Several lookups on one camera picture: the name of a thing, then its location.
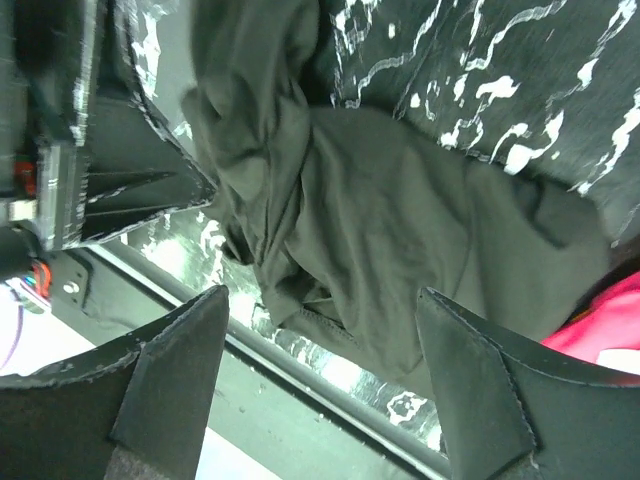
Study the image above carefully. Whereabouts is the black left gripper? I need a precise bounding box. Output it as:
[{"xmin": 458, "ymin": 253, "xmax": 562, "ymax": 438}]
[{"xmin": 1, "ymin": 1, "xmax": 216, "ymax": 280}]

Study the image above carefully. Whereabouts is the magenta folded t-shirt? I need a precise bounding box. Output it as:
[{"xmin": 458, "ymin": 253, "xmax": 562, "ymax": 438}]
[{"xmin": 541, "ymin": 273, "xmax": 640, "ymax": 375}]

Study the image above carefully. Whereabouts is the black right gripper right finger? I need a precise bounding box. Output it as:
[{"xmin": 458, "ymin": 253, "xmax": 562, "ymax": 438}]
[{"xmin": 416, "ymin": 288, "xmax": 639, "ymax": 479}]

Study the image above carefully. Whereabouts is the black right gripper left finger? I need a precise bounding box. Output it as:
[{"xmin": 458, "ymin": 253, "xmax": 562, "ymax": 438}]
[{"xmin": 1, "ymin": 286, "xmax": 229, "ymax": 479}]

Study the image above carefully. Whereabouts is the black printed t-shirt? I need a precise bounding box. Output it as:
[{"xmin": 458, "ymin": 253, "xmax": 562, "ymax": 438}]
[{"xmin": 183, "ymin": 1, "xmax": 610, "ymax": 398}]

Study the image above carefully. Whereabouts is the black marbled table mat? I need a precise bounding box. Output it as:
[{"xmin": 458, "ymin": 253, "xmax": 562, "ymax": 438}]
[{"xmin": 120, "ymin": 1, "xmax": 639, "ymax": 450}]

